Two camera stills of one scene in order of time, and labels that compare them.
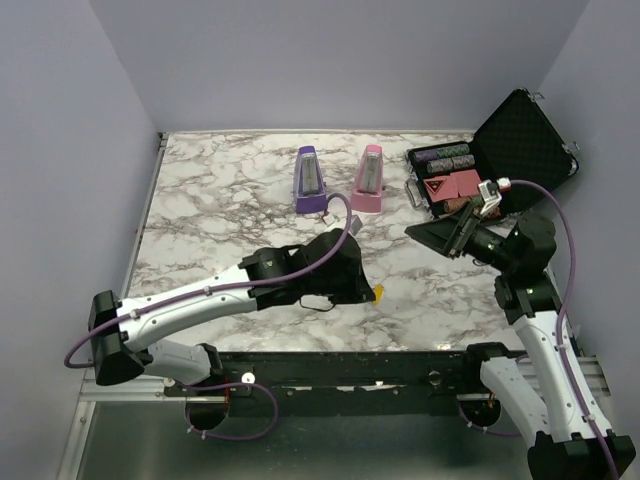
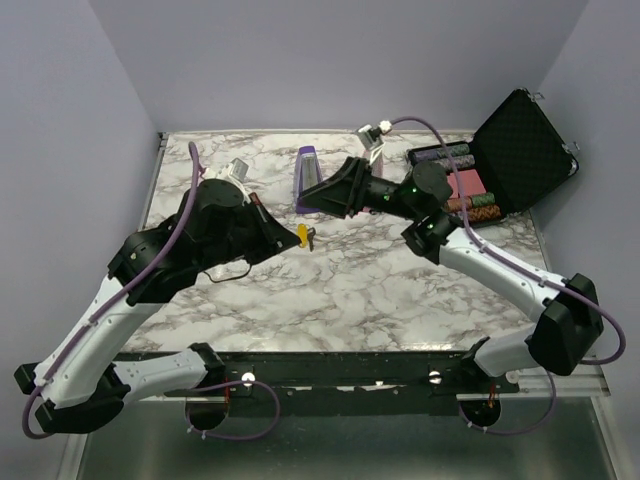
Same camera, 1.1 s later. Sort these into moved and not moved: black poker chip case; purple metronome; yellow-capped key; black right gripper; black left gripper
Moved: black left gripper; yellow-capped key; black right gripper
Not moved: black poker chip case; purple metronome
